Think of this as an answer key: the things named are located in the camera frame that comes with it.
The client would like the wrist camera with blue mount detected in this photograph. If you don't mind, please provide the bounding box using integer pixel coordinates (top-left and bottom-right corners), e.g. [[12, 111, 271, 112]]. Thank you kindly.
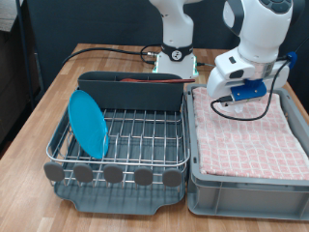
[[219, 78, 268, 108]]

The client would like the blue cable clip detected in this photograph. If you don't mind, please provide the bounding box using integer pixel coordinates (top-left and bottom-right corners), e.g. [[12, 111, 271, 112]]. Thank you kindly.
[[285, 51, 298, 71]]

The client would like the black cable on table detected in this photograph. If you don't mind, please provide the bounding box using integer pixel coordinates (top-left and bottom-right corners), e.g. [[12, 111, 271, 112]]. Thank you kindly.
[[61, 43, 162, 69]]

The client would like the blue plate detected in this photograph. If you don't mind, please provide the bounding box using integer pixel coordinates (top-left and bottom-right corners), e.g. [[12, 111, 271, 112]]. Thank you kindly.
[[68, 89, 110, 160]]

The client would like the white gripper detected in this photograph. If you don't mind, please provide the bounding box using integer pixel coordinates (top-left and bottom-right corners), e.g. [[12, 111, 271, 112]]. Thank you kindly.
[[206, 62, 291, 101]]

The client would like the dark grey cutlery holder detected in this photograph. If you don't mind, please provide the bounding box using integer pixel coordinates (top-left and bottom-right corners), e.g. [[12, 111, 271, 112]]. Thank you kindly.
[[76, 71, 184, 112]]

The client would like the steel wire dish rack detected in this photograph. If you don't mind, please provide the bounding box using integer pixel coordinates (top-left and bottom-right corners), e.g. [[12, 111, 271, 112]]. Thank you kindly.
[[42, 86, 191, 189]]

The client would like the pink checked towel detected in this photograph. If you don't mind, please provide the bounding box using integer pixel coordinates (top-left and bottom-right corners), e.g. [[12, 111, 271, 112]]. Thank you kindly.
[[191, 86, 309, 182]]

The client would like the dark partition panel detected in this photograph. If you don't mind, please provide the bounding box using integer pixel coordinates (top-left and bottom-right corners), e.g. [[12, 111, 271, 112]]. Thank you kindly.
[[25, 0, 309, 114]]

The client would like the grey plastic crate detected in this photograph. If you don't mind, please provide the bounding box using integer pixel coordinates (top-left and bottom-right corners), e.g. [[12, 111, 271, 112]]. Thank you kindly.
[[184, 83, 309, 221]]

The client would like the grey cable on table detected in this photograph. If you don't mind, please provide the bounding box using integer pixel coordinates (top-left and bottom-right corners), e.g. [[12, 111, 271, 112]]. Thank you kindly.
[[196, 62, 217, 69]]

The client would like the brown wooden spoon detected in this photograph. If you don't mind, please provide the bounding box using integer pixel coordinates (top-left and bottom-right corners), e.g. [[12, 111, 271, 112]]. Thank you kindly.
[[119, 77, 197, 85]]

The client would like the dark metal pole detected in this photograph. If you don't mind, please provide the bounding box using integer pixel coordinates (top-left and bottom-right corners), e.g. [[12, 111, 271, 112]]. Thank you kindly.
[[14, 0, 37, 110]]

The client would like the grey plastic drain tray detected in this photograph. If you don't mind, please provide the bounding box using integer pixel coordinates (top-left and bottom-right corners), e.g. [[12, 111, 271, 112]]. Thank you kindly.
[[52, 88, 187, 217]]

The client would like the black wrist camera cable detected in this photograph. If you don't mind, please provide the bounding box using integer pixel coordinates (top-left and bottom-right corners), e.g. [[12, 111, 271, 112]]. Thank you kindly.
[[210, 56, 293, 122]]

